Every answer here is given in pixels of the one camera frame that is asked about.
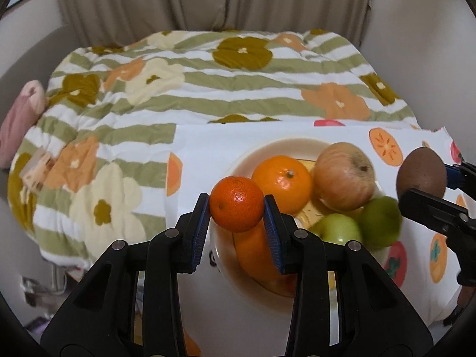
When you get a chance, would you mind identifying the large orange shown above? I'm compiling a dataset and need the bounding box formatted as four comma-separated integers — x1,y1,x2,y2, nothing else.
252,155,312,216

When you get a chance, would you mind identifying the pink plush toy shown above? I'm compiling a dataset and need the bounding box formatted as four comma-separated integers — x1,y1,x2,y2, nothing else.
0,81,47,168

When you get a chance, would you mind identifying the red-yellow apple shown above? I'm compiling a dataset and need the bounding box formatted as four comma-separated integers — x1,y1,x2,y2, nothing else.
311,142,376,212

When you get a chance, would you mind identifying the green striped floral blanket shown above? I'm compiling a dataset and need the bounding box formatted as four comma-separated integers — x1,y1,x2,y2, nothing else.
7,29,422,268

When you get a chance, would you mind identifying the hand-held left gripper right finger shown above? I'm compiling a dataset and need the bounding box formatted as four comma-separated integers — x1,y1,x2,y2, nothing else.
263,194,434,357

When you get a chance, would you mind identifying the cream bowl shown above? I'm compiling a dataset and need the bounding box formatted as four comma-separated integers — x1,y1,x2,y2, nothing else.
208,137,382,299

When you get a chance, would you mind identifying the brown kiwi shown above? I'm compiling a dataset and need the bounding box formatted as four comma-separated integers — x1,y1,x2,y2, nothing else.
396,148,447,199

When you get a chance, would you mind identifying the beige padded headboard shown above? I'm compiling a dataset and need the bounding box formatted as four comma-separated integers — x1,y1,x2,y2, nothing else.
0,26,80,127

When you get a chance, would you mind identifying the small printed packet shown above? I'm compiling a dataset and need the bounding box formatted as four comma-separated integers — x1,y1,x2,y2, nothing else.
20,148,53,192

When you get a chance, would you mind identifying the white fruit print cloth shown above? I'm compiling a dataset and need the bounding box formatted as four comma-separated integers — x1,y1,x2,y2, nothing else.
164,118,465,357

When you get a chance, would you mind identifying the beige curtain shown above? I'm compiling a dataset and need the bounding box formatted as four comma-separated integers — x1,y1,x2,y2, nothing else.
52,0,376,51

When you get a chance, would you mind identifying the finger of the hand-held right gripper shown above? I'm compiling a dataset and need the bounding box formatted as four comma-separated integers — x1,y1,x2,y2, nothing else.
399,188,476,239
444,162,476,194

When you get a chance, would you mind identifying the green apple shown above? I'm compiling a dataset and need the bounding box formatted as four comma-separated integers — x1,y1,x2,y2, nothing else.
309,213,363,246
358,196,402,250

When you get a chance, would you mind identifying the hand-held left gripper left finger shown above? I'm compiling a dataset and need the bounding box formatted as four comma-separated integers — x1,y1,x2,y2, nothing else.
39,192,211,357

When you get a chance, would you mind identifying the small mandarin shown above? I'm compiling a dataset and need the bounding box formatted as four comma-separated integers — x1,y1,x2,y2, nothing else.
209,176,265,233

